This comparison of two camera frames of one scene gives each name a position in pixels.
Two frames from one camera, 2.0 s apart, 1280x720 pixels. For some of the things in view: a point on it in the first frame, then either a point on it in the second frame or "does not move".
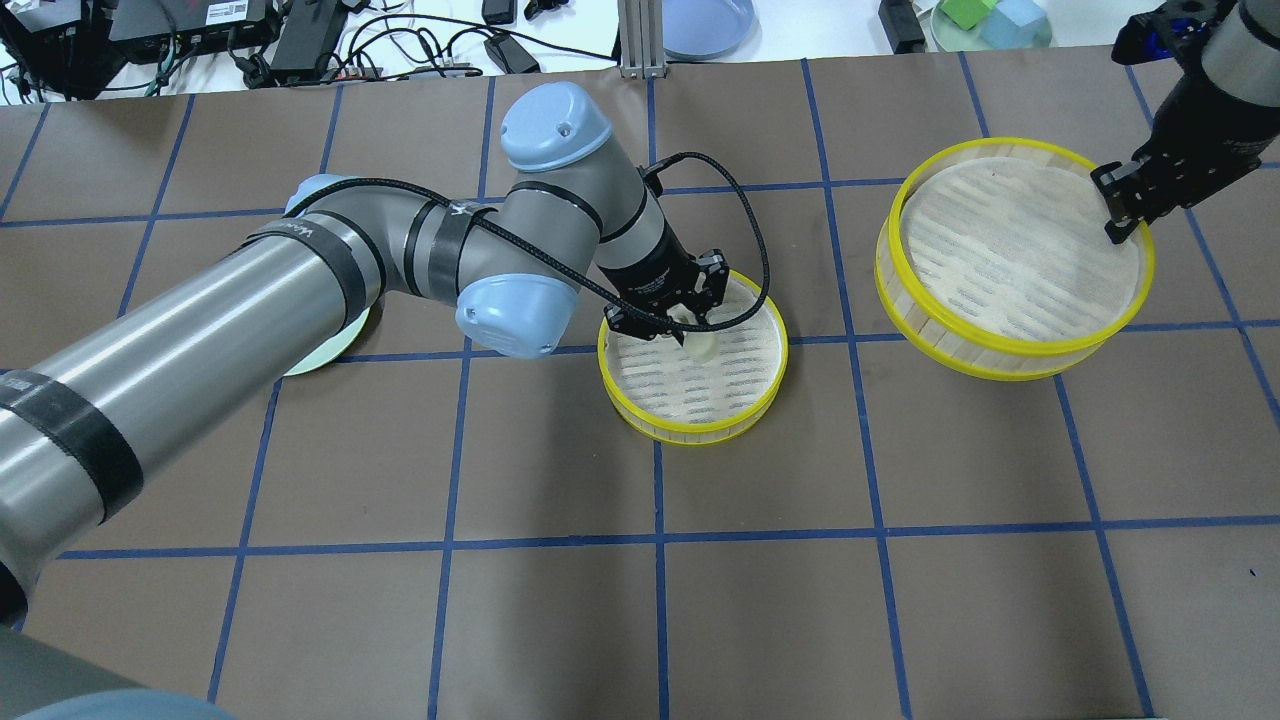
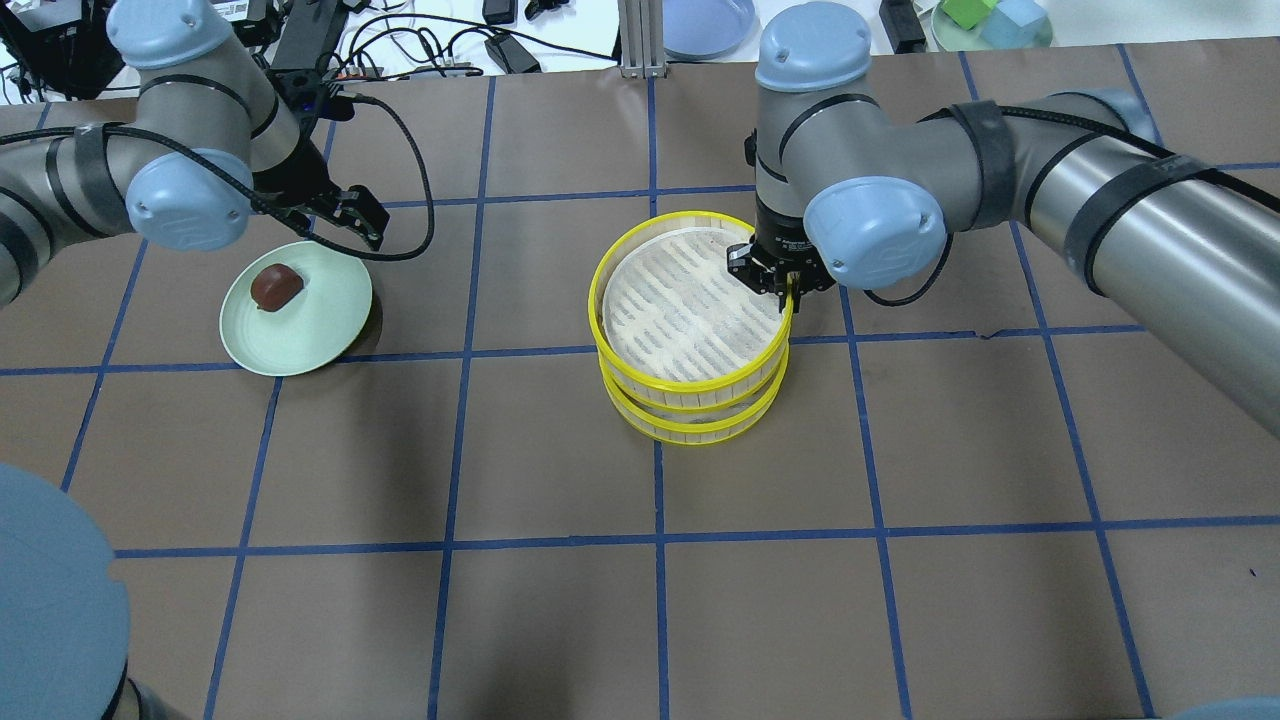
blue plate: x=711 y=30 does not move
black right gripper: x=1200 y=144 -> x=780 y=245
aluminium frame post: x=641 y=36 does not move
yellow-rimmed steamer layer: x=995 y=262 -> x=672 y=325
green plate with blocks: x=989 y=25 does not move
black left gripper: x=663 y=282 -> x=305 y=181
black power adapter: x=310 y=33 does not move
